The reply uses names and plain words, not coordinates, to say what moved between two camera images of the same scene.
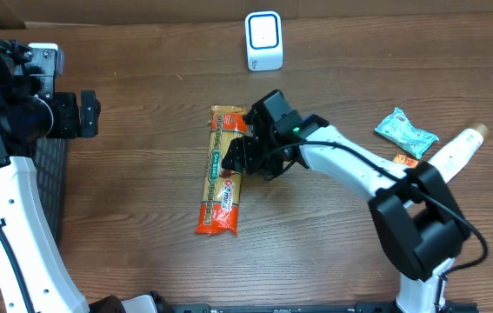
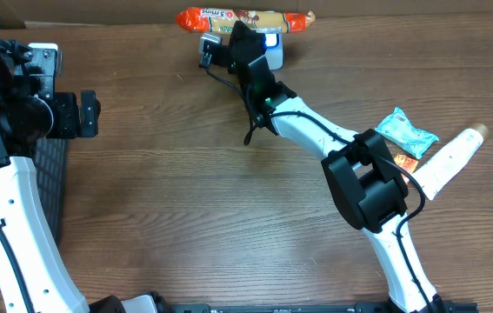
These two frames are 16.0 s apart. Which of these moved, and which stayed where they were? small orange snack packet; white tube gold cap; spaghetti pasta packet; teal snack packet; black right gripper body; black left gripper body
Moved: spaghetti pasta packet; black right gripper body
Stayed: white tube gold cap; small orange snack packet; teal snack packet; black left gripper body
